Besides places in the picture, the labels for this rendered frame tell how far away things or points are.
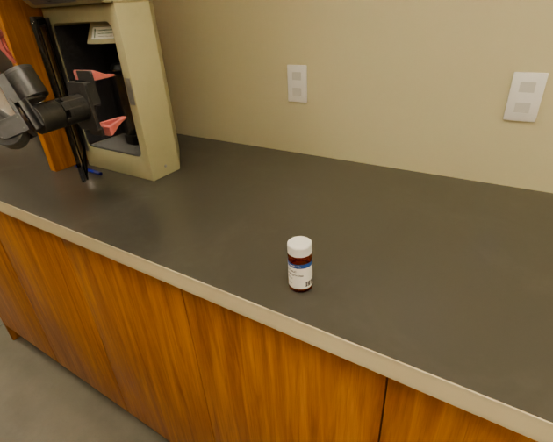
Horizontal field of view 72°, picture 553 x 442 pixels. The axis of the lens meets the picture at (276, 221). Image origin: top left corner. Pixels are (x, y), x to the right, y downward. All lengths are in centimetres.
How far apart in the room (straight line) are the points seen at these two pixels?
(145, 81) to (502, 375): 104
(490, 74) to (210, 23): 89
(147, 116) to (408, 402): 95
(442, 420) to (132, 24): 109
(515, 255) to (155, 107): 97
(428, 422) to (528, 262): 35
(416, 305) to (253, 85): 97
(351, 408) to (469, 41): 88
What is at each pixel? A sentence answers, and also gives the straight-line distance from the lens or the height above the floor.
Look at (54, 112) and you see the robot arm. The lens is 91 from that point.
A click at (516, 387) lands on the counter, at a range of 62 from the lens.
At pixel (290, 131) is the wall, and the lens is 137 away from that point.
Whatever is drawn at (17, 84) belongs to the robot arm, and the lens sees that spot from 92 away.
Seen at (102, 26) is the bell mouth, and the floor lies 136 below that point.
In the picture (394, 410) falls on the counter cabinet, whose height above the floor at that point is 79.
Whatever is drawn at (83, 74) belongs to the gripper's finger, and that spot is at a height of 128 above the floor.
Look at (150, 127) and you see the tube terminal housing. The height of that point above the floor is 110.
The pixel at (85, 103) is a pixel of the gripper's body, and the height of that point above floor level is 122.
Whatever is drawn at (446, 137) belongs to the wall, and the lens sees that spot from 119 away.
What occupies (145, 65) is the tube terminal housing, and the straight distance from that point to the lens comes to 118.
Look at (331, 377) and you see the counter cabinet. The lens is 74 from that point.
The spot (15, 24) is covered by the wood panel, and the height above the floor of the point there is 137.
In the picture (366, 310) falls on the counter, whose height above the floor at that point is 94.
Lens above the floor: 139
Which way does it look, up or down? 29 degrees down
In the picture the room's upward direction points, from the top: 3 degrees counter-clockwise
